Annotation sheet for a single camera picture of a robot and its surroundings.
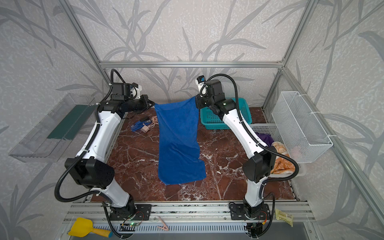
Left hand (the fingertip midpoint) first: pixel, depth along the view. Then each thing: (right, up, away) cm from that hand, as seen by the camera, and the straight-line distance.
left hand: (156, 97), depth 78 cm
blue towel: (+10, -30, +18) cm, 37 cm away
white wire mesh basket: (+66, -19, -16) cm, 71 cm away
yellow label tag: (+66, -60, -7) cm, 89 cm away
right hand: (+22, +3, +1) cm, 22 cm away
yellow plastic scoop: (-33, -64, -7) cm, 72 cm away
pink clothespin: (+7, -63, -9) cm, 64 cm away
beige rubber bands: (-11, -12, +33) cm, 37 cm away
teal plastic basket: (+31, -12, +34) cm, 47 cm away
